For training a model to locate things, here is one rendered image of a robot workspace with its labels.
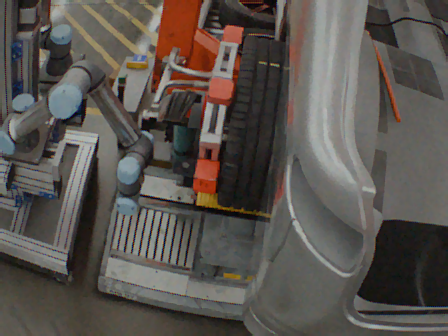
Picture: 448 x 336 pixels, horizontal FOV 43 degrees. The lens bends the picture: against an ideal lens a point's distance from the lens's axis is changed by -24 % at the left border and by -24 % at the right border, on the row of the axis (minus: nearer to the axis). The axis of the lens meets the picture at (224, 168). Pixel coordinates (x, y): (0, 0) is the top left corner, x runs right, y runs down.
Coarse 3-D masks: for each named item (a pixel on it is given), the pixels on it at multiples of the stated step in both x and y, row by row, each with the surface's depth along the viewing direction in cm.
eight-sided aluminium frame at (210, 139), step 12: (228, 48) 247; (228, 60) 272; (216, 72) 235; (228, 72) 235; (204, 120) 234; (204, 132) 234; (216, 132) 234; (204, 144) 235; (216, 144) 235; (204, 156) 277; (216, 156) 239
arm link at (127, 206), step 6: (138, 192) 226; (120, 198) 224; (126, 198) 223; (132, 198) 224; (138, 198) 228; (120, 204) 223; (126, 204) 223; (132, 204) 223; (120, 210) 225; (126, 210) 225; (132, 210) 224
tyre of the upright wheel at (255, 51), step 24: (264, 48) 239; (240, 72) 231; (264, 72) 231; (240, 96) 228; (264, 96) 229; (240, 120) 229; (264, 120) 228; (240, 144) 230; (264, 144) 229; (240, 168) 234; (264, 168) 233; (240, 192) 241
